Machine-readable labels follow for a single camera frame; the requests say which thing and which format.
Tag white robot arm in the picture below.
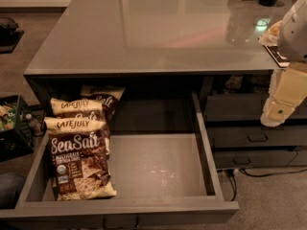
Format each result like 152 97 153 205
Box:
259 0 307 127

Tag small bottle beside crate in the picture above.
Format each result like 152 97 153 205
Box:
25 113 43 136

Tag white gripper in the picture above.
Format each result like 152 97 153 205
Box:
260 62 307 127

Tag grey counter cabinet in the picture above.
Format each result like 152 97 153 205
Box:
25 0 293 114

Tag brown sea salt chip bag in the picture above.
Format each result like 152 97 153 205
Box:
45 117 116 200

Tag open grey top drawer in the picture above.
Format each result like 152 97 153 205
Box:
0 96 239 230

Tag middle brown chip bag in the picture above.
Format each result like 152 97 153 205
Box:
51 98 110 154

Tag black object on floor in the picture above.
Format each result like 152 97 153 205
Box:
0 17 24 54

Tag middle right grey drawer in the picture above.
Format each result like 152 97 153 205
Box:
207 126 307 149

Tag black power cable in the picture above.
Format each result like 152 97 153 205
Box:
224 166 307 202

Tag black and white marker board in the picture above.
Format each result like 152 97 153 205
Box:
265 46 290 68

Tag back brown chip bag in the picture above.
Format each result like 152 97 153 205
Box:
81 84 125 121

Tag black crate with items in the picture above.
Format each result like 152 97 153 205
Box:
0 95 34 161

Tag lower right grey drawer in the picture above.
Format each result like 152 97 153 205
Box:
213 149 307 169

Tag upper right grey drawer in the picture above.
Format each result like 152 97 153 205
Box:
204 93 307 123

